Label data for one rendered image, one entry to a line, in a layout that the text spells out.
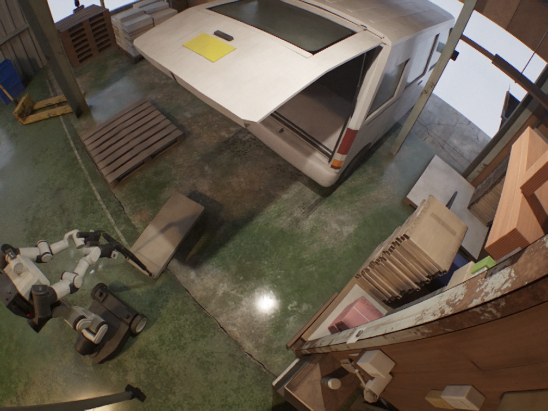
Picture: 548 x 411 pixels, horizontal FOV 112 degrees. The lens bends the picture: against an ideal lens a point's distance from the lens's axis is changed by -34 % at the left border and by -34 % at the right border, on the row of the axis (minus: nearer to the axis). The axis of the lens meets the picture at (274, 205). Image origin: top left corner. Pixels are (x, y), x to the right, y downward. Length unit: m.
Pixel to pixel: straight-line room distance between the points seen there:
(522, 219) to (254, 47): 1.48
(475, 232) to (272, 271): 2.62
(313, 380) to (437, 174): 3.15
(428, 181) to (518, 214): 3.31
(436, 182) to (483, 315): 3.43
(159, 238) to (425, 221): 2.27
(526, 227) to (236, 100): 1.21
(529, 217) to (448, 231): 1.58
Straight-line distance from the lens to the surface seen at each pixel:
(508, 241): 0.56
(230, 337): 2.59
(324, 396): 1.78
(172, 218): 2.79
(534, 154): 0.80
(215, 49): 1.69
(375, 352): 1.09
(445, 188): 3.97
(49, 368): 3.33
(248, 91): 1.38
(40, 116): 5.47
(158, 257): 2.66
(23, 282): 1.70
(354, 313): 2.28
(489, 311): 0.56
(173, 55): 1.77
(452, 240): 2.13
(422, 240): 1.96
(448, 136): 5.07
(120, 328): 2.67
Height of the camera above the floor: 2.58
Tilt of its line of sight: 59 degrees down
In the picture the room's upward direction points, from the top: 9 degrees clockwise
